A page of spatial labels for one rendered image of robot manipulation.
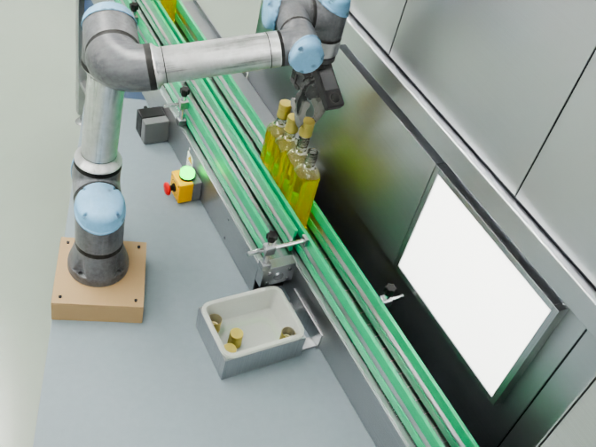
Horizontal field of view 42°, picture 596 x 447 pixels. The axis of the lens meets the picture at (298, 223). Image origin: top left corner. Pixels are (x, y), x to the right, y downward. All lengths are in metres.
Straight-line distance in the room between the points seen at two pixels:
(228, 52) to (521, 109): 0.59
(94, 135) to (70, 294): 0.40
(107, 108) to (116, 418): 0.70
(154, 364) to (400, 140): 0.80
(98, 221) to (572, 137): 1.05
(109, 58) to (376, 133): 0.68
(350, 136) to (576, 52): 0.75
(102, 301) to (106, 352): 0.12
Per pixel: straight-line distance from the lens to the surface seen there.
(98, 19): 1.72
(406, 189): 1.86
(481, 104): 1.66
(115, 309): 1.97
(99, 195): 1.89
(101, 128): 1.86
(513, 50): 1.58
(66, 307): 1.98
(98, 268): 1.96
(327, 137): 2.13
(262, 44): 1.64
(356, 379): 1.90
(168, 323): 2.02
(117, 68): 1.62
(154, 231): 2.23
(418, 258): 1.88
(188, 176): 2.26
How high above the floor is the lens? 2.36
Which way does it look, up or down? 44 degrees down
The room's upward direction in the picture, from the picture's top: 16 degrees clockwise
